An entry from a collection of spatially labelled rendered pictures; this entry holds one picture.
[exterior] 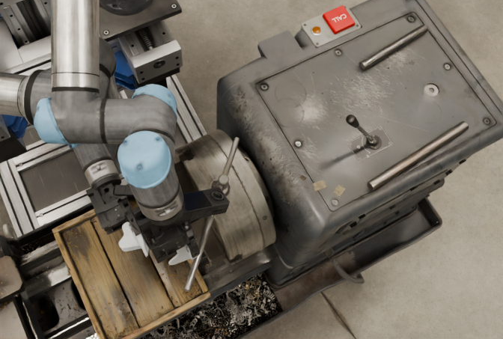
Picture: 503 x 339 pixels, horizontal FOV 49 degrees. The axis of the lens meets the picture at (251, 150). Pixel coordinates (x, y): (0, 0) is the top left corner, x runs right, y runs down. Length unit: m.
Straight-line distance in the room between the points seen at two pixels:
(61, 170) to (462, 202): 1.78
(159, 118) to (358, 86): 0.60
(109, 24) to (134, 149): 0.73
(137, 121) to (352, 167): 0.55
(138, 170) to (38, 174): 1.63
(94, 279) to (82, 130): 0.72
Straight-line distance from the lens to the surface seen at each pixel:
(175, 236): 0.99
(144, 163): 0.82
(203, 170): 1.25
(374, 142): 1.28
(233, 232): 1.25
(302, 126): 1.28
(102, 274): 1.57
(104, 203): 1.39
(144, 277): 1.55
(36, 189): 2.42
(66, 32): 0.94
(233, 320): 1.84
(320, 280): 1.92
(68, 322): 1.62
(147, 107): 0.91
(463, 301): 2.65
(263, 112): 1.28
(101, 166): 1.41
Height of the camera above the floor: 2.41
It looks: 68 degrees down
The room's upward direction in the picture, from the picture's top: 10 degrees clockwise
